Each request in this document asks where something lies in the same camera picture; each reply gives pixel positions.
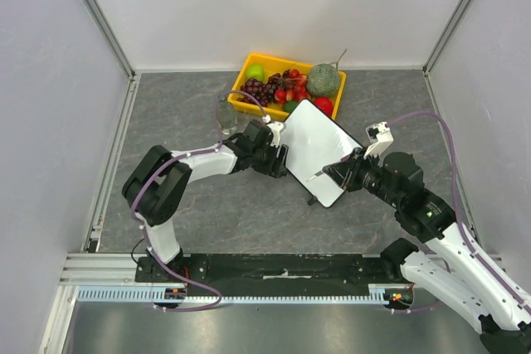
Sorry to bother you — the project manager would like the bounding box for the clear glass bottle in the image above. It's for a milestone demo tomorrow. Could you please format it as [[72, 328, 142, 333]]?
[[216, 95, 238, 136]]

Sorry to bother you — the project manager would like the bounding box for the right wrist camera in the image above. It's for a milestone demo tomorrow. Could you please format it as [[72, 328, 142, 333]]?
[[364, 122, 394, 158]]

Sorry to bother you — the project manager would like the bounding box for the small whiteboard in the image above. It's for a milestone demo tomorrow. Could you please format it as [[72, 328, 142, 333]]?
[[280, 99, 361, 208]]

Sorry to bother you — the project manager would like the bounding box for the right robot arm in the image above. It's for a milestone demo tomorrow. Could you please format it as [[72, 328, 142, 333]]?
[[322, 148, 530, 353]]

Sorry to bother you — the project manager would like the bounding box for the white cable duct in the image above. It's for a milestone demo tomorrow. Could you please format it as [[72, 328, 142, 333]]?
[[77, 284, 409, 305]]

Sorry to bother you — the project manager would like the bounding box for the yellow plastic bin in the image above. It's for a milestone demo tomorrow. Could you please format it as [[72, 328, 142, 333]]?
[[227, 53, 346, 121]]

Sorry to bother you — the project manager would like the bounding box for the red cherry bunch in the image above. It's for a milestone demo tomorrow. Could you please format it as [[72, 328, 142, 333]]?
[[269, 69, 311, 106]]

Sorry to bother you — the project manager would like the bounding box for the left aluminium frame post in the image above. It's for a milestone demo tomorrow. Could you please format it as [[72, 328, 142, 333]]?
[[82, 0, 136, 80]]

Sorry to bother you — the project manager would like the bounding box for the green apple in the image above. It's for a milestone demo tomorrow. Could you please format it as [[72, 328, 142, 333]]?
[[245, 64, 266, 82]]

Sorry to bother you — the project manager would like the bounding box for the red apple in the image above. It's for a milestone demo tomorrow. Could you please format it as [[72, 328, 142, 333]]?
[[314, 97, 334, 117]]

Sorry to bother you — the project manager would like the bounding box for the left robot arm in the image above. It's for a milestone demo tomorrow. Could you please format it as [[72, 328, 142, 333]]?
[[122, 117, 289, 282]]

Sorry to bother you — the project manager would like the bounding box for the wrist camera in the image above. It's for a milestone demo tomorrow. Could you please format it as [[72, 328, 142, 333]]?
[[261, 114, 285, 148], [364, 122, 394, 158]]

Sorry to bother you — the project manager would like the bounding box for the white marker pen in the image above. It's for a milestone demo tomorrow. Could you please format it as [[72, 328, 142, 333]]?
[[306, 170, 327, 182]]

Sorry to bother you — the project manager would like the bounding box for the aluminium frame post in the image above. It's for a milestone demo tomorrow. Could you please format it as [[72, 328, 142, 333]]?
[[82, 0, 136, 80], [422, 0, 474, 77]]

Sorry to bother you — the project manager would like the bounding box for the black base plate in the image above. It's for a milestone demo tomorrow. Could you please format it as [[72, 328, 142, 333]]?
[[134, 237, 420, 298]]

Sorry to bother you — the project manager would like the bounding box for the right aluminium frame post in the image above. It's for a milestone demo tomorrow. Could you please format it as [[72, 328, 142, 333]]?
[[422, 0, 474, 77]]

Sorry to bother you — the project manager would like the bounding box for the green netted melon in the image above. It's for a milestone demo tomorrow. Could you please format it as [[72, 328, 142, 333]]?
[[306, 63, 341, 97]]

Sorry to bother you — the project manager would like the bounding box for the purple grape bunch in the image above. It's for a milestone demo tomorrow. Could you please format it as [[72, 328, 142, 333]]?
[[240, 73, 284, 107]]

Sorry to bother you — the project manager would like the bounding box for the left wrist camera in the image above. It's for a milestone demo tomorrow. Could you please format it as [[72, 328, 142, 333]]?
[[261, 114, 285, 148]]

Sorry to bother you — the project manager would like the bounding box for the green avocado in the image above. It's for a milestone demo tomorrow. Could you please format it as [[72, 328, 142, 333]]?
[[282, 100, 299, 114]]

